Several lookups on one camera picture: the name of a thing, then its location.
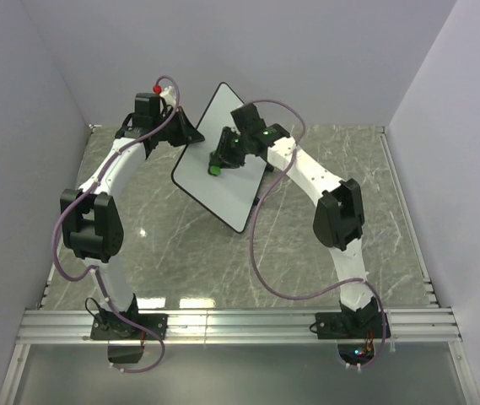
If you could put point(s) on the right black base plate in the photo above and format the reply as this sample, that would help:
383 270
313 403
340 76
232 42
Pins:
332 327

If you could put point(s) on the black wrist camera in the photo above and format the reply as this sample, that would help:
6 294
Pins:
254 130
147 109

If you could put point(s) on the green whiteboard eraser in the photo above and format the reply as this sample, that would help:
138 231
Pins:
214 170

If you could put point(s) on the aluminium right side rail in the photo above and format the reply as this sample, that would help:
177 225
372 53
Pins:
428 285

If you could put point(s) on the aluminium front rail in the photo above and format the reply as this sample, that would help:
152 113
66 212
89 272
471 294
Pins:
254 326

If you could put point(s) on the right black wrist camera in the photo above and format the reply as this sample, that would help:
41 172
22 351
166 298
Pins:
254 130

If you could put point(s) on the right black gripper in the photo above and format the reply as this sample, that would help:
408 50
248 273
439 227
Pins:
222 157

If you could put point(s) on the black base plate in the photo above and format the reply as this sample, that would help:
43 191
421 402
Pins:
332 327
110 328

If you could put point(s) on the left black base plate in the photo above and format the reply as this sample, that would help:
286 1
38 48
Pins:
110 328

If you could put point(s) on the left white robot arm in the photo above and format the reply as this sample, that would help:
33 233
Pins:
90 225

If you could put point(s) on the white whiteboard black frame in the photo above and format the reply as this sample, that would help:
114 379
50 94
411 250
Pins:
230 195

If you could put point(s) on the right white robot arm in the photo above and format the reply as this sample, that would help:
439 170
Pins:
339 215

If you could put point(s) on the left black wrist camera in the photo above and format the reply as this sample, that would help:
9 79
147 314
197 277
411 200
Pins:
147 109

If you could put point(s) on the aluminium rail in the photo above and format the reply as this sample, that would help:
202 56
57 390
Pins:
254 326
428 285

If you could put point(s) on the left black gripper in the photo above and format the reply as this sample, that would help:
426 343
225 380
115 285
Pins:
190 133

